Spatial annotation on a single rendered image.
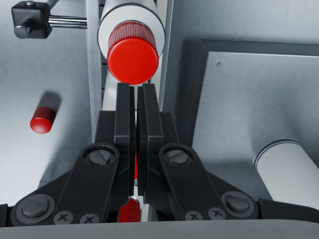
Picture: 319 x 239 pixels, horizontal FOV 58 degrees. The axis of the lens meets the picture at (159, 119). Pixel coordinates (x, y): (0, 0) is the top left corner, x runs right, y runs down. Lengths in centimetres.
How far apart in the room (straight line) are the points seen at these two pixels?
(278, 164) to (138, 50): 38
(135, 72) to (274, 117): 36
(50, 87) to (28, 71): 4
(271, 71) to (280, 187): 18
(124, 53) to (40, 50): 30
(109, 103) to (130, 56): 10
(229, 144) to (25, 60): 35
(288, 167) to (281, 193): 4
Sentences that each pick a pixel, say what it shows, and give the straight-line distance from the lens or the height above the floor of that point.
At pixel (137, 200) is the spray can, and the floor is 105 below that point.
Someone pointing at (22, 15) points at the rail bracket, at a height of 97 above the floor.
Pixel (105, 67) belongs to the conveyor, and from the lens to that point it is 41.
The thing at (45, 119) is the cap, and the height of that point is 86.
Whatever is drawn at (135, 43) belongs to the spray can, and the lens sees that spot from 18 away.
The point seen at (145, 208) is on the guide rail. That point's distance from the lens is 54.
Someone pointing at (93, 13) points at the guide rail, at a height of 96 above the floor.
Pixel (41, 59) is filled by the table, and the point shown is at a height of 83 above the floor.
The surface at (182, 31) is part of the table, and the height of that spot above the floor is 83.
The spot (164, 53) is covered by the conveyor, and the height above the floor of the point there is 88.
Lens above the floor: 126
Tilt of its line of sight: 56 degrees down
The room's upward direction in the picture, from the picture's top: 170 degrees clockwise
